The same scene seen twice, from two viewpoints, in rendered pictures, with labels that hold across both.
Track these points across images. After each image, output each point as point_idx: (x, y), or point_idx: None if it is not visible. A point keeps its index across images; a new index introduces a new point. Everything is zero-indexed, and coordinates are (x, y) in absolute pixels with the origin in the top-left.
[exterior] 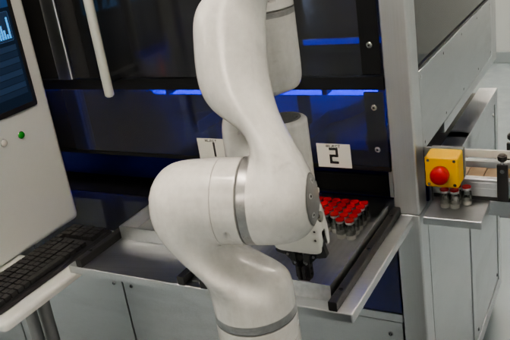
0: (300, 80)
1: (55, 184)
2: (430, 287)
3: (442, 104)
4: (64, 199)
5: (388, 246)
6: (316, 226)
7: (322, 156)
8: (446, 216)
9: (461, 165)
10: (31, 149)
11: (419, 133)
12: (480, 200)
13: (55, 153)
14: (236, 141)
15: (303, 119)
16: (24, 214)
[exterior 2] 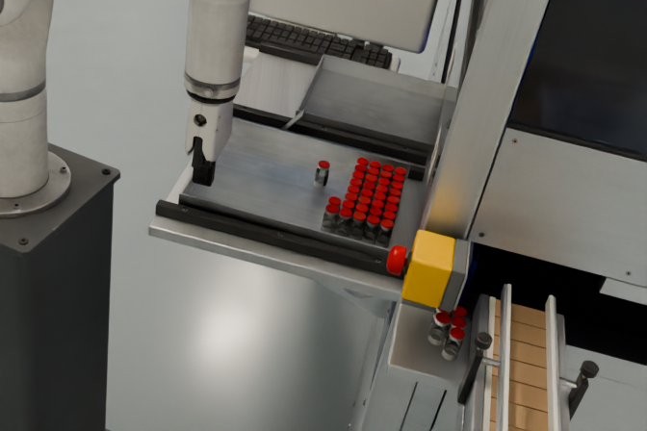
0: None
1: (412, 2)
2: (400, 404)
3: (610, 246)
4: (412, 25)
5: (309, 263)
6: (188, 123)
7: (434, 148)
8: (402, 327)
9: (428, 281)
10: None
11: (456, 205)
12: (464, 372)
13: None
14: None
15: (213, 0)
16: (357, 2)
